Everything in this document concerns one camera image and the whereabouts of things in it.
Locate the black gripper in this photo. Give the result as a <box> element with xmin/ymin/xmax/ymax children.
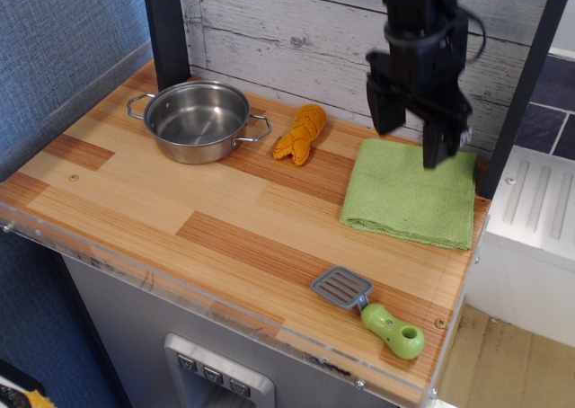
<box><xmin>367</xmin><ymin>10</ymin><xmax>473</xmax><ymax>169</ymax></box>

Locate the green cloth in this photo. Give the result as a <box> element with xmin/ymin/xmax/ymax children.
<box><xmin>341</xmin><ymin>138</ymin><xmax>477</xmax><ymax>250</ymax></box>

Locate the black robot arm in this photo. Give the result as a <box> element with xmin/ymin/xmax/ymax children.
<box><xmin>367</xmin><ymin>0</ymin><xmax>473</xmax><ymax>168</ymax></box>

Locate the orange plush toy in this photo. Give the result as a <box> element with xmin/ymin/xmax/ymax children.
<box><xmin>272</xmin><ymin>104</ymin><xmax>327</xmax><ymax>166</ymax></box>

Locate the grey green toy spatula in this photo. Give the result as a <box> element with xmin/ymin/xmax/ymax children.
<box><xmin>312</xmin><ymin>266</ymin><xmax>425</xmax><ymax>360</ymax></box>

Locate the white ridged side unit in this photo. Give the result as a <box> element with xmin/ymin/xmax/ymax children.
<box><xmin>465</xmin><ymin>146</ymin><xmax>574</xmax><ymax>346</ymax></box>

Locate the stainless steel pot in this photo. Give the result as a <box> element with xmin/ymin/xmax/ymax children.
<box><xmin>127</xmin><ymin>80</ymin><xmax>272</xmax><ymax>164</ymax></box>

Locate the silver button panel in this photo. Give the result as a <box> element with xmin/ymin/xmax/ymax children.
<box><xmin>164</xmin><ymin>333</ymin><xmax>276</xmax><ymax>407</ymax></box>

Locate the yellow object bottom left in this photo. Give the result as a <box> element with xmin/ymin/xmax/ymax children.
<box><xmin>24</xmin><ymin>390</ymin><xmax>56</xmax><ymax>408</ymax></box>

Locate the black right frame post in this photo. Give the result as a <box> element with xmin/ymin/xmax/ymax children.
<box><xmin>478</xmin><ymin>0</ymin><xmax>568</xmax><ymax>200</ymax></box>

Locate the black frame post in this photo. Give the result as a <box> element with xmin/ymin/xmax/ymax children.
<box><xmin>478</xmin><ymin>0</ymin><xmax>568</xmax><ymax>200</ymax></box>
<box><xmin>145</xmin><ymin>0</ymin><xmax>190</xmax><ymax>91</ymax></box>

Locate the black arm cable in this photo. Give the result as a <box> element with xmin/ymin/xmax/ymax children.
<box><xmin>457</xmin><ymin>7</ymin><xmax>488</xmax><ymax>66</ymax></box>

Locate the black left frame post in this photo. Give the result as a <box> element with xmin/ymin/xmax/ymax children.
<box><xmin>145</xmin><ymin>0</ymin><xmax>190</xmax><ymax>91</ymax></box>

